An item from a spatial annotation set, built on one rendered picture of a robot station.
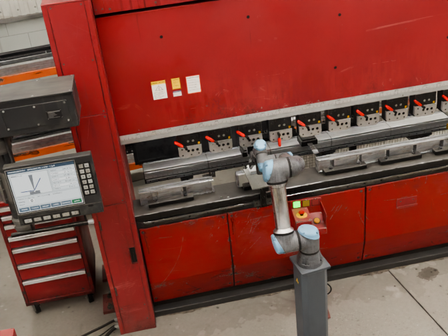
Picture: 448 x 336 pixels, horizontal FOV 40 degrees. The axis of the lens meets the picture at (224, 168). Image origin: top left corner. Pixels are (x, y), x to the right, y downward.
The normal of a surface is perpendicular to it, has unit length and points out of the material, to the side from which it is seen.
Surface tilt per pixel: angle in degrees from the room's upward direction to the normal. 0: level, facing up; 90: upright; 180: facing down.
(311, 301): 90
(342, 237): 90
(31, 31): 90
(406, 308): 0
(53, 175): 90
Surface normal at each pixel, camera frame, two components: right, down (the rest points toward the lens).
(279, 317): -0.10, -0.87
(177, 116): 0.18, 0.47
